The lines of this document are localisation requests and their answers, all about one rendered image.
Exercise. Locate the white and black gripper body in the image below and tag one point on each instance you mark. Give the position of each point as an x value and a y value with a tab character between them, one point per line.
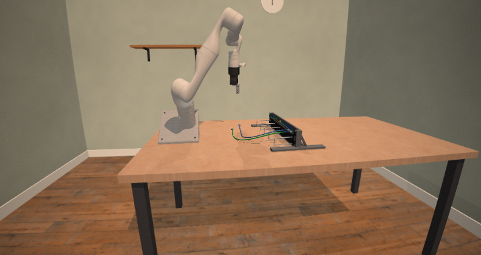
234	70

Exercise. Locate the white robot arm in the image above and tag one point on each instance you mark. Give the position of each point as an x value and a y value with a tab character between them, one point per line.
182	91

